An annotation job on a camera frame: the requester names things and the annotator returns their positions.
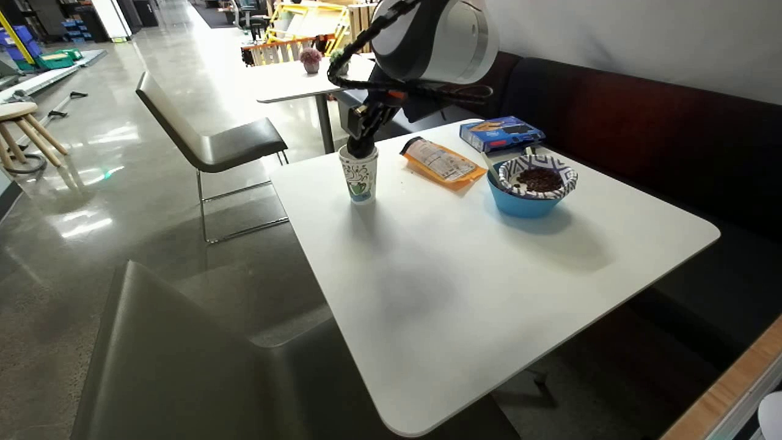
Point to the dark upholstered chair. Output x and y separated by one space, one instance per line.
180 366

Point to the red round pot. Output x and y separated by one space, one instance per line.
312 58

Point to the brown bench backrest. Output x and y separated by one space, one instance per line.
650 137

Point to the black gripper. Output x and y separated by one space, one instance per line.
369 105

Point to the wooden crate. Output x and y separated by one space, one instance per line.
278 49

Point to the blue cardboard box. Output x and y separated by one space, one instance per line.
502 134

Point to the patterned white paper cup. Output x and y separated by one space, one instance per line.
357 173

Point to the wooden stool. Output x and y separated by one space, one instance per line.
27 134

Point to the dark chair with metal legs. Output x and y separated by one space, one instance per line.
235 141

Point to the yellow metal frame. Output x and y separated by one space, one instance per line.
314 14

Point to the white rounded robot base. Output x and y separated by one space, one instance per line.
774 416

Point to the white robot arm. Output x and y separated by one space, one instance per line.
448 40

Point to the blue bowl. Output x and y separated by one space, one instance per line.
516 204

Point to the white side table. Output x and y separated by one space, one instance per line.
285 82

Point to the white leaning board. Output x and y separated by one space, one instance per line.
110 18

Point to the orange snack packet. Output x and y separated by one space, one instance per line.
444 161

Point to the brown food leftovers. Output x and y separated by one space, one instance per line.
538 179

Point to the wooden plank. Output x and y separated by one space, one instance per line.
718 382

